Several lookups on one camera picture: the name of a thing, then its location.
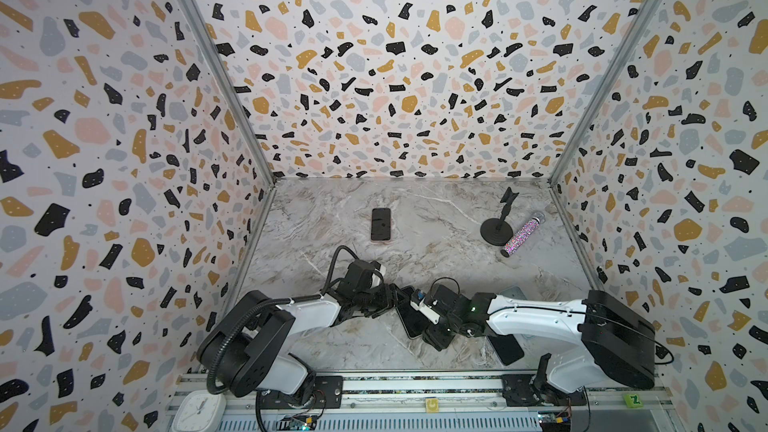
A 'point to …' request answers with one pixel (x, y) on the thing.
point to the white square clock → (199, 410)
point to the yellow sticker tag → (431, 405)
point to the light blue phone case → (514, 292)
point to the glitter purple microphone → (522, 235)
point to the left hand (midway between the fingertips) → (404, 299)
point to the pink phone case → (381, 241)
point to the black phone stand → (499, 231)
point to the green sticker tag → (633, 400)
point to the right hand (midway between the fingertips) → (424, 328)
